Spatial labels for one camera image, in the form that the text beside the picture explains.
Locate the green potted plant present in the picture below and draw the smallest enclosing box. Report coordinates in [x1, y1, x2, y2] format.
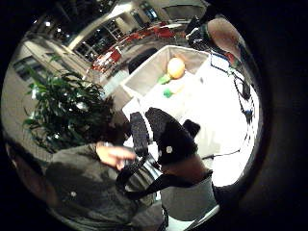
[21, 55, 114, 154]

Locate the grey fabric storage box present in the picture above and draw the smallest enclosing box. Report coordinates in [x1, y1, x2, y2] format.
[120, 44, 211, 99]

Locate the black cable bundle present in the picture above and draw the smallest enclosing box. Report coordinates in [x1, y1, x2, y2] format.
[210, 53, 258, 127]

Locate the thin black cable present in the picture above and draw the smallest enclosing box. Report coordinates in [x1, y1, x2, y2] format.
[201, 147, 243, 161]

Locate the red chair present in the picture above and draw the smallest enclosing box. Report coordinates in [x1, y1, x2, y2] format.
[153, 25, 177, 40]
[91, 47, 123, 73]

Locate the orange ball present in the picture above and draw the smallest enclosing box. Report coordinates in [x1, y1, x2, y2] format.
[167, 57, 187, 80]

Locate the the person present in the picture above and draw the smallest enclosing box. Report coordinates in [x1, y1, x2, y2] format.
[5, 95, 163, 231]

